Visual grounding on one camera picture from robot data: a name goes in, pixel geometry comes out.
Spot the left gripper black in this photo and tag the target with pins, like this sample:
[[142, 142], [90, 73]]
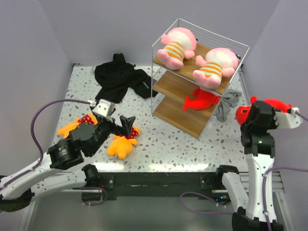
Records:
[[127, 123]]

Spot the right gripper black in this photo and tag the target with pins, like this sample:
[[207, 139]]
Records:
[[273, 125]]

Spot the orange bear plush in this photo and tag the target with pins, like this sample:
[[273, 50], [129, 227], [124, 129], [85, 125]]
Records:
[[88, 118], [122, 146]]

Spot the red shark plush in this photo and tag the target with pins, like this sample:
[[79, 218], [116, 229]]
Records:
[[243, 111]]

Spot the red whale plush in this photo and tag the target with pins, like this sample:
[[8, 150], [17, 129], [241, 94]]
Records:
[[203, 100]]

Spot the pink striped plush doll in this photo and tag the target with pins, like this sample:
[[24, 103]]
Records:
[[218, 63], [179, 44]]

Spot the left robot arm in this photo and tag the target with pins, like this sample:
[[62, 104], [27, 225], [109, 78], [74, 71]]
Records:
[[49, 173]]

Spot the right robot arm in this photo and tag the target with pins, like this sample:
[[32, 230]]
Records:
[[254, 208]]

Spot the grey crumpled cloth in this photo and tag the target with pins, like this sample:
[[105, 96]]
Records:
[[228, 101]]

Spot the black cloth garment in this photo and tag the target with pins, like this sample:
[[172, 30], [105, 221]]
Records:
[[116, 76]]

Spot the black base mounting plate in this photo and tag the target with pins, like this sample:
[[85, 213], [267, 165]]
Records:
[[159, 184]]

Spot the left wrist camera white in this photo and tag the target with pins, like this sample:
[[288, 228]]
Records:
[[102, 108]]

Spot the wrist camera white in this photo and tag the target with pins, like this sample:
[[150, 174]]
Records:
[[102, 108], [288, 120]]

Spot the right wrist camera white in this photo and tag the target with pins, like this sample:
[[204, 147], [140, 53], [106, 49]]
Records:
[[288, 120]]

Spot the white wire wooden shelf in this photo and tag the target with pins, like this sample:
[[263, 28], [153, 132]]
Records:
[[175, 85]]

